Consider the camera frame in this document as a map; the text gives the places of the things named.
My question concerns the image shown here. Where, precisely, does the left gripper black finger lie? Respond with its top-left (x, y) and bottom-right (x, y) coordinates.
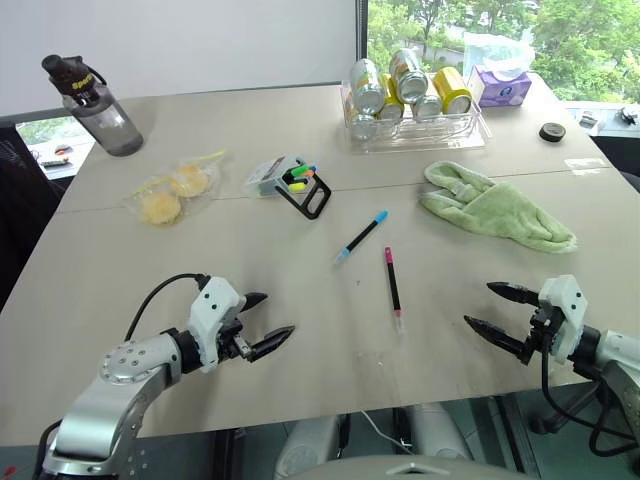
top-left (248, 325), bottom-right (296, 364)
top-left (243, 292), bottom-right (270, 315)

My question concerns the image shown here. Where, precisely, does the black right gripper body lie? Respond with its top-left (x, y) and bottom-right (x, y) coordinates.
top-left (519, 300), bottom-right (564, 367)

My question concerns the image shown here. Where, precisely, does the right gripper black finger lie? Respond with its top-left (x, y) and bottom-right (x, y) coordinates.
top-left (463, 314), bottom-right (529, 359)
top-left (486, 281), bottom-right (542, 307)

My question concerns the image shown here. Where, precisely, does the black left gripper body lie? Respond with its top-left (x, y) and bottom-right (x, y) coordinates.
top-left (217, 309), bottom-right (256, 364)

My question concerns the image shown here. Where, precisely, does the black pen with pink caps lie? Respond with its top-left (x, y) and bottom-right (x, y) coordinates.
top-left (383, 246), bottom-right (405, 335)

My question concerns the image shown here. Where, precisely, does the black pen with blue caps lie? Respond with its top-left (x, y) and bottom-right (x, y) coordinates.
top-left (334, 209), bottom-right (390, 265)

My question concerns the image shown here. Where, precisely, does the highlighter marker pack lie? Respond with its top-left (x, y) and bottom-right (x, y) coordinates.
top-left (243, 155), bottom-right (321, 199)

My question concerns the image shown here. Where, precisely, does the purple tissue box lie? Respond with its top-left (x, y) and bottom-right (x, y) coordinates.
top-left (467, 64), bottom-right (532, 109)

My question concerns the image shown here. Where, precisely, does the green microfibre towel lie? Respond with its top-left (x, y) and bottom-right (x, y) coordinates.
top-left (418, 160), bottom-right (579, 255)

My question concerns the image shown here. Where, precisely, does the grey rounded shell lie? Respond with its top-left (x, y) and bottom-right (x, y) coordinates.
top-left (407, 402), bottom-right (474, 461)
top-left (274, 414), bottom-right (346, 480)

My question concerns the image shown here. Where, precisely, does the round yellow pastry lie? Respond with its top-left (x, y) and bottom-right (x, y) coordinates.
top-left (139, 192), bottom-right (182, 226)
top-left (169, 164), bottom-right (209, 197)

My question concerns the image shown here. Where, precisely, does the grey curved body panel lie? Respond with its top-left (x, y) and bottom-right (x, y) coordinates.
top-left (327, 453), bottom-right (504, 480)

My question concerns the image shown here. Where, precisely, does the clear plastic pastry bag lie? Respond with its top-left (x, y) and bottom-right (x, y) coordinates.
top-left (122, 148), bottom-right (231, 229)

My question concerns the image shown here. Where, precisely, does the black tape roll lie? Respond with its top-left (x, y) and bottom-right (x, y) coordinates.
top-left (538, 122), bottom-right (567, 144)

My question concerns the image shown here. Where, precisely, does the clear plastic can bin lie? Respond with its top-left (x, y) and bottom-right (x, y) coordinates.
top-left (339, 79), bottom-right (487, 154)

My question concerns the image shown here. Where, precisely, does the silver drink can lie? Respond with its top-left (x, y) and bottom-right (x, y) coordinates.
top-left (349, 112), bottom-right (377, 142)
top-left (410, 94), bottom-right (444, 122)

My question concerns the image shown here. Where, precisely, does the yellow drink can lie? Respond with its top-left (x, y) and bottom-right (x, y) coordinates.
top-left (379, 73), bottom-right (405, 121)
top-left (432, 66), bottom-right (473, 116)

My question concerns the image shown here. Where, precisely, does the grey sports water bottle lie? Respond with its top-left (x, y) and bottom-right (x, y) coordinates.
top-left (40, 53), bottom-right (145, 158)

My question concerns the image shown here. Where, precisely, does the silver can with orange label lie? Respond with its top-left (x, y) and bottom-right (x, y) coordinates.
top-left (388, 48), bottom-right (430, 104)

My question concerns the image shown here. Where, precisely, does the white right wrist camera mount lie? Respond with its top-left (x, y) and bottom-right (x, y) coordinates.
top-left (537, 274), bottom-right (589, 364)

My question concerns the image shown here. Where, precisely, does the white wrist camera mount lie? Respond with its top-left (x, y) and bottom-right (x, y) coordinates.
top-left (537, 274), bottom-right (589, 364)
top-left (187, 275), bottom-right (247, 374)

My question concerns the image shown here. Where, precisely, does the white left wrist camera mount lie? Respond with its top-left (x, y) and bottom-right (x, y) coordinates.
top-left (187, 275), bottom-right (247, 374)

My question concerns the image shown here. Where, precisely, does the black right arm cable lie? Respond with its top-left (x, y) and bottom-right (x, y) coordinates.
top-left (540, 344), bottom-right (640, 457)

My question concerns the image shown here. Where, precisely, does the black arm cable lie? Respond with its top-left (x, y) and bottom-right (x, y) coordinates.
top-left (540, 344), bottom-right (640, 457)
top-left (123, 272), bottom-right (210, 342)

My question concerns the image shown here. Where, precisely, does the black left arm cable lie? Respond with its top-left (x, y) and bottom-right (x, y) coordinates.
top-left (123, 272), bottom-right (210, 342)

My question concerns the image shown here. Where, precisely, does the black metal stand frame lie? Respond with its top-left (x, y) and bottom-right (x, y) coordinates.
top-left (273, 169), bottom-right (333, 222)

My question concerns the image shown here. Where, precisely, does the thin white cable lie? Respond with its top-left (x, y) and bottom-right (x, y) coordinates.
top-left (359, 409), bottom-right (416, 454)

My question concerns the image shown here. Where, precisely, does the dark window frame post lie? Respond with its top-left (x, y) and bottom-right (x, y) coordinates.
top-left (354, 0), bottom-right (370, 84)

